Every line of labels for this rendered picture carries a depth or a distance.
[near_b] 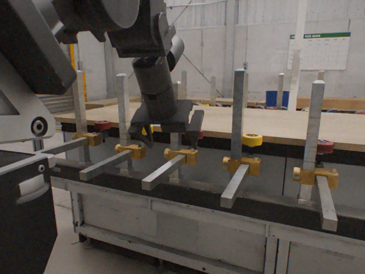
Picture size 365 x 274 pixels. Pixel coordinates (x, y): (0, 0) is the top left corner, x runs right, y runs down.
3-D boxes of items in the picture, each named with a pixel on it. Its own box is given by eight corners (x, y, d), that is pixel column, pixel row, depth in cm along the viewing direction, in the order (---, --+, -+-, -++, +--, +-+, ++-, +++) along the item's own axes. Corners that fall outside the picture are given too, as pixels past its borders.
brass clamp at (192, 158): (193, 166, 105) (193, 154, 104) (163, 161, 110) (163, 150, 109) (198, 161, 110) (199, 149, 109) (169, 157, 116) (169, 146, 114)
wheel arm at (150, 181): (150, 193, 81) (150, 180, 80) (141, 191, 82) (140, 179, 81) (198, 154, 120) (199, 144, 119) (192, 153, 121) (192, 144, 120)
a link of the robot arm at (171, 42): (102, 23, 38) (157, 18, 35) (133, -5, 46) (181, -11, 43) (128, 92, 46) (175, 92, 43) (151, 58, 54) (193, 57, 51)
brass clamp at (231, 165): (258, 176, 96) (259, 163, 94) (221, 171, 101) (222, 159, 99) (260, 171, 101) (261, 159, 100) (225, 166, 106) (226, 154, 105)
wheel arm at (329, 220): (336, 235, 62) (339, 218, 61) (320, 231, 64) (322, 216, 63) (321, 172, 101) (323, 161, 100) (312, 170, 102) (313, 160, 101)
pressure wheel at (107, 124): (92, 143, 135) (90, 121, 133) (102, 139, 143) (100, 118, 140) (105, 145, 133) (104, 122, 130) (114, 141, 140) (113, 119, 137)
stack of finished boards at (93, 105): (148, 101, 911) (148, 96, 906) (104, 111, 692) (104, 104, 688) (129, 100, 938) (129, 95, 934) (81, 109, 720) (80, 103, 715)
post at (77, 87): (86, 170, 131) (76, 70, 119) (80, 169, 132) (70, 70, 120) (90, 168, 134) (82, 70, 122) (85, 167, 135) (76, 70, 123)
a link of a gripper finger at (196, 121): (176, 135, 59) (167, 101, 52) (208, 136, 57) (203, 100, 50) (169, 159, 54) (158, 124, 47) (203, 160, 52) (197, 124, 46)
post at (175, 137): (178, 196, 113) (177, 81, 101) (170, 194, 114) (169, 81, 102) (181, 193, 116) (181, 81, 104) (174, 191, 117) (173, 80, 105)
